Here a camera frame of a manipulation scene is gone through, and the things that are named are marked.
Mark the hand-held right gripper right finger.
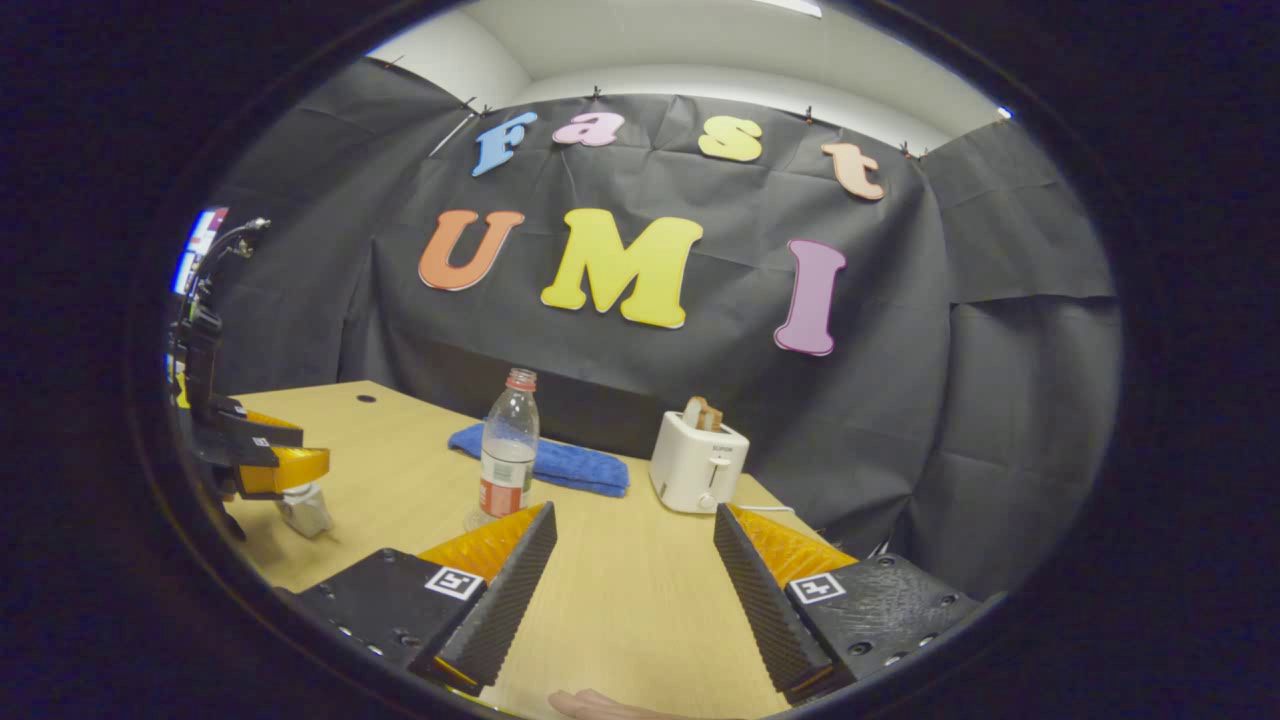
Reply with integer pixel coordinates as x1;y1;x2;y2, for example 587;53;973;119
714;502;986;706

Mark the white porcelain teacup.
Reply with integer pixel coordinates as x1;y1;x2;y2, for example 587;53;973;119
273;483;336;541

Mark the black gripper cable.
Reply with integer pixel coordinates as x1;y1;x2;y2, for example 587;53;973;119
185;217;273;313

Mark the computer monitor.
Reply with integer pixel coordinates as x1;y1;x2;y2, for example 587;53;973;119
172;207;231;296

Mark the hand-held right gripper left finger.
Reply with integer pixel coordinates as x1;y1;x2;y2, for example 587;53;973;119
295;502;559;699

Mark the black backdrop cloth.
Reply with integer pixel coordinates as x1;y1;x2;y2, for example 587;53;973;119
200;58;1123;601

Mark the white toaster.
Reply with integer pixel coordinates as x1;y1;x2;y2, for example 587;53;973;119
649;410;751;515

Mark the blue towel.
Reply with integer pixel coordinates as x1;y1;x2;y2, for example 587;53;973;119
447;423;632;499

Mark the clear plastic water bottle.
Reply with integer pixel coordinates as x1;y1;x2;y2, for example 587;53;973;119
478;367;541;519

